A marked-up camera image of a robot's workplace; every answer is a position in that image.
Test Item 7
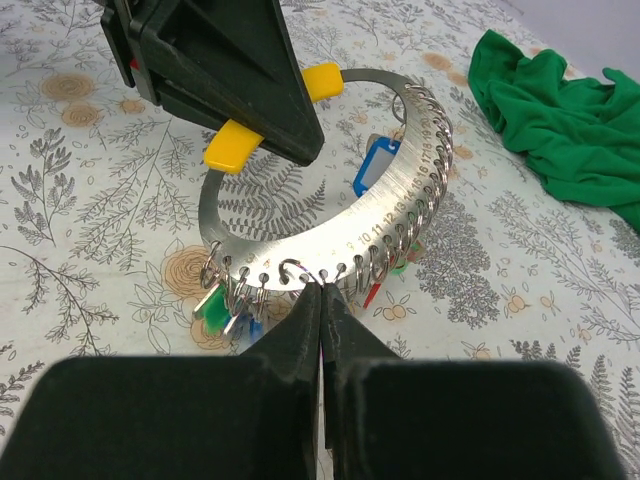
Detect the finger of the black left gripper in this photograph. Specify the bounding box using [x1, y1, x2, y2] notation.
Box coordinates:
[163, 0, 324, 164]

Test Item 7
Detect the floral table mat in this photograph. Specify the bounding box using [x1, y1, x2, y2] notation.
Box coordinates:
[1, 1, 639, 478]

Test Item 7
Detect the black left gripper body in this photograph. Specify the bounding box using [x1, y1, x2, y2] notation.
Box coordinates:
[98, 0, 211, 109]

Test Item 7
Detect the blue key tag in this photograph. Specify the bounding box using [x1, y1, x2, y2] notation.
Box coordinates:
[353, 134, 401, 198]

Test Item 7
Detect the green crumpled cloth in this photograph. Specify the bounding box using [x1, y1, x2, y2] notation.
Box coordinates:
[468, 30, 639, 228]

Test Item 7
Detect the red key tag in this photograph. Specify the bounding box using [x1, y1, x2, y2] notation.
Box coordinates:
[363, 253, 404, 309]

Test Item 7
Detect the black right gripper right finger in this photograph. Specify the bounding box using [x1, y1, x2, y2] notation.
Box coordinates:
[320, 285, 625, 479]

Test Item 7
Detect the blue tagged key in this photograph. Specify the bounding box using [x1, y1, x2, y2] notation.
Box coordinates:
[228, 311, 265, 345]

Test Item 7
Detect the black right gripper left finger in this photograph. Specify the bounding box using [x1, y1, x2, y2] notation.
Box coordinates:
[1, 283, 320, 479]

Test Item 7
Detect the green key tag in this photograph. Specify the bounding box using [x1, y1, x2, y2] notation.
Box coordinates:
[192, 285, 231, 335]

